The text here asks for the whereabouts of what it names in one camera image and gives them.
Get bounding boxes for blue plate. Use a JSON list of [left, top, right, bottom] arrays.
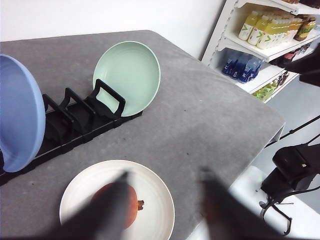
[[0, 54, 46, 173]]

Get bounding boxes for green drink bottles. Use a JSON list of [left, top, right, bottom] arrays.
[[252, 79, 279, 101]]

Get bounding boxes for green plate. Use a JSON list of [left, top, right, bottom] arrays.
[[93, 41, 161, 117]]

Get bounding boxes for blue water bottles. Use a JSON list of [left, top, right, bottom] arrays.
[[222, 53, 265, 83]]

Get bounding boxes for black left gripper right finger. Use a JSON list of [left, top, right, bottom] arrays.
[[199, 167, 277, 240]]

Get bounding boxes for white store shelf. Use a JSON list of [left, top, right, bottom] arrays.
[[201, 0, 320, 103]]

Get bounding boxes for black camera on tripod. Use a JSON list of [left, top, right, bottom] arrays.
[[259, 115, 320, 235]]

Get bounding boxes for black dish rack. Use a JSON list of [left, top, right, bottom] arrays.
[[0, 79, 143, 186]]

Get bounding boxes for red pomegranate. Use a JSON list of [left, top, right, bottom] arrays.
[[91, 183, 144, 231]]

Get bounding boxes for white plate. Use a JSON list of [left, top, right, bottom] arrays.
[[59, 159, 176, 240]]

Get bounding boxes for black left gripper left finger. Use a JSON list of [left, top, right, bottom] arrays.
[[54, 171, 131, 240]]

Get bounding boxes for dark brown jar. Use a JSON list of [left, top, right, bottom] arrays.
[[294, 19, 316, 42]]

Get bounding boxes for yellow juice bottles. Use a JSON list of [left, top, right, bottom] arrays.
[[238, 10, 303, 50]]

